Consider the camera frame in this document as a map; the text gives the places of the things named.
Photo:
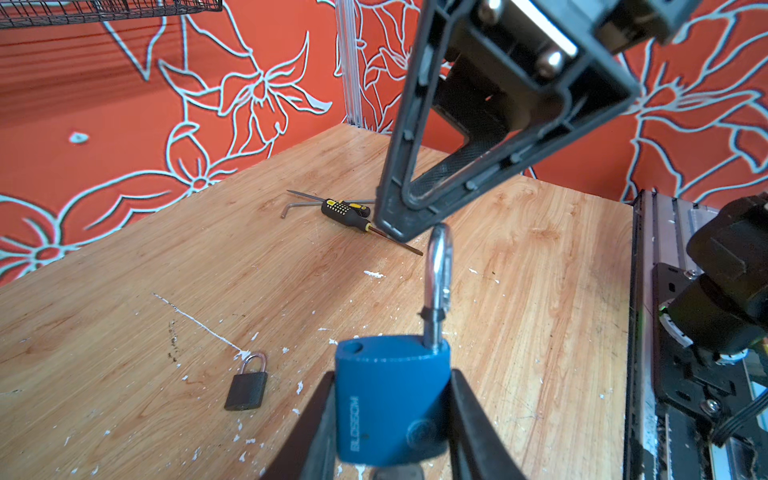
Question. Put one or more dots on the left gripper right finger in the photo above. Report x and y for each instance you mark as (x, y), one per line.
(476, 450)

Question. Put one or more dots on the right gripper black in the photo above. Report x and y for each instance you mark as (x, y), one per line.
(494, 87)

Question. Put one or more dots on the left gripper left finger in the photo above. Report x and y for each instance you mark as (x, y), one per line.
(310, 450)

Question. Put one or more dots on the blue padlock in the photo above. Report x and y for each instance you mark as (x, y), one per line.
(391, 391)

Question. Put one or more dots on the silver hex key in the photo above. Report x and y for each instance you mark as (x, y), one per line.
(295, 205)

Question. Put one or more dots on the black padlock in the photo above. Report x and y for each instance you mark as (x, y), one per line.
(248, 386)

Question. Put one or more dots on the black yellow screwdriver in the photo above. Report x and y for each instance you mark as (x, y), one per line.
(347, 215)

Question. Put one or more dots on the thin metal pick tool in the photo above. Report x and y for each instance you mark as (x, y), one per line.
(318, 198)

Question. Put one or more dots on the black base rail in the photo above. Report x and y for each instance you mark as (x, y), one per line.
(696, 399)

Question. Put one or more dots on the black wire wall basket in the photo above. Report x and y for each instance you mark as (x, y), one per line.
(24, 13)

